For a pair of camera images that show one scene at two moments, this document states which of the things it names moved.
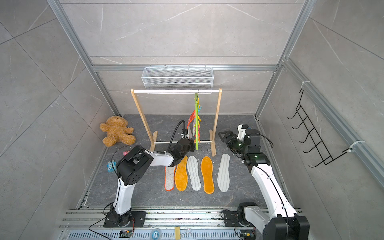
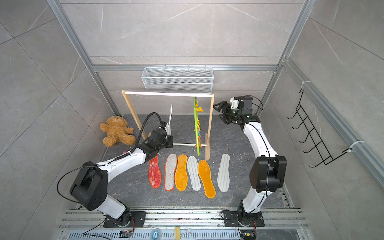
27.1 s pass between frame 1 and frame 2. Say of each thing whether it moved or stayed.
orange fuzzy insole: moved
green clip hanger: moved
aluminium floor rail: stayed
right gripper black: moved
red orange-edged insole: moved
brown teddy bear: stayed
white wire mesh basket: stayed
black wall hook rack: stayed
